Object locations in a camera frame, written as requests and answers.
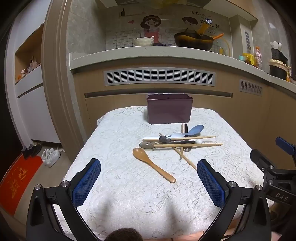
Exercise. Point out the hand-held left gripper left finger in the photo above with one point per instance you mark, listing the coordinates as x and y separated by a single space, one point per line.
86 180

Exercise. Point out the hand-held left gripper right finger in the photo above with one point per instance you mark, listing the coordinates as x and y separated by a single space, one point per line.
209 180

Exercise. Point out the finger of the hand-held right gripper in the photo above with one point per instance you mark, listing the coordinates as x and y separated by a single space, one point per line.
262 160
285 144

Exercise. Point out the blue plastic spoon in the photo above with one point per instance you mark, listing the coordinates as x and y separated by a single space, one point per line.
195 130

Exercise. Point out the brown wooden spoon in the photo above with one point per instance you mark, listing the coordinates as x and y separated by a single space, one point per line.
141 154

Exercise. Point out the grey translucent spoon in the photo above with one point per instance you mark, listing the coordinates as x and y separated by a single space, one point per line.
145 145

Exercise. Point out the maroon plastic utensil holder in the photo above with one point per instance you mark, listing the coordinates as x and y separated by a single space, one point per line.
170 110

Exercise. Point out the white lace tablecloth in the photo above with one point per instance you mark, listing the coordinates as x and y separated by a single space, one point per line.
120 192

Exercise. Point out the white sneaker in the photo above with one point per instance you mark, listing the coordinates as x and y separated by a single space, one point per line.
47 155
55 158

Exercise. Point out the black shoes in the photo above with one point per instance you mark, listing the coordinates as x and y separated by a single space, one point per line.
31 150

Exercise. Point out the dark fuzzy object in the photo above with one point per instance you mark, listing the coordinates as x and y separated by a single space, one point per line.
124 235

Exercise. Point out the small grey vent grille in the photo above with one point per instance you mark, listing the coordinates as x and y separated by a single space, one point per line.
251 87

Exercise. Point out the red doormat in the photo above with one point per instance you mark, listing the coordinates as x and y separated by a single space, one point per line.
18 180

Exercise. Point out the black pot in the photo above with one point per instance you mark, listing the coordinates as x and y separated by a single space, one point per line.
278 70

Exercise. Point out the black utensil rack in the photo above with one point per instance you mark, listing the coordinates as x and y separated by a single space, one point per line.
278 54

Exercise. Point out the clear bottle with orange cap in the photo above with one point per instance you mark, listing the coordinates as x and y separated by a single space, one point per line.
258 58

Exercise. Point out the yellow box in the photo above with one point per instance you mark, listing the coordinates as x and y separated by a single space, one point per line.
248 59

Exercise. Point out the white shelf cabinet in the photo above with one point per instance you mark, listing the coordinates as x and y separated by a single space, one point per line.
32 102

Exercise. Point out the teal cup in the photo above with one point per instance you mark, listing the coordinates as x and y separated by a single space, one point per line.
242 58

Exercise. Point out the wooden kitchen cabinet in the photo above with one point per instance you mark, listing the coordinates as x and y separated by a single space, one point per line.
161 89

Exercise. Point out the black wok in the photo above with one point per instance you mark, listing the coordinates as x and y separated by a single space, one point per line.
193 41

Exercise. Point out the grey kitchen countertop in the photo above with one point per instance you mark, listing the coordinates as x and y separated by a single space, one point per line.
148 54

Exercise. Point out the white ceramic bowl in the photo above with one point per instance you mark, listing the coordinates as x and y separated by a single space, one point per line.
143 41

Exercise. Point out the cartoon wall sticker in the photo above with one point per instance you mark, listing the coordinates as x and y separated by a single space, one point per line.
151 24

